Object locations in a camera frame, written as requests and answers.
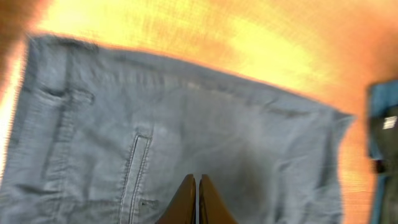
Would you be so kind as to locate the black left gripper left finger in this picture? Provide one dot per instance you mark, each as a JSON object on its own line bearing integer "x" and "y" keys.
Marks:
{"x": 182, "y": 207}

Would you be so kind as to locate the black mesh shirt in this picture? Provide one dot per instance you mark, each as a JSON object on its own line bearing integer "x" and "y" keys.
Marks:
{"x": 384, "y": 132}

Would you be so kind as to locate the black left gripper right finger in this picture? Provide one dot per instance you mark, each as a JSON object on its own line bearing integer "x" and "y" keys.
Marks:
{"x": 212, "y": 210}

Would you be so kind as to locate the blue polo shirt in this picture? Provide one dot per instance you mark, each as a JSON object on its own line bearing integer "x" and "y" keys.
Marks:
{"x": 382, "y": 96}

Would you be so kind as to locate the navy blue denim shorts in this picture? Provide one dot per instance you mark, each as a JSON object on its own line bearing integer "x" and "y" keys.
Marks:
{"x": 107, "y": 136}

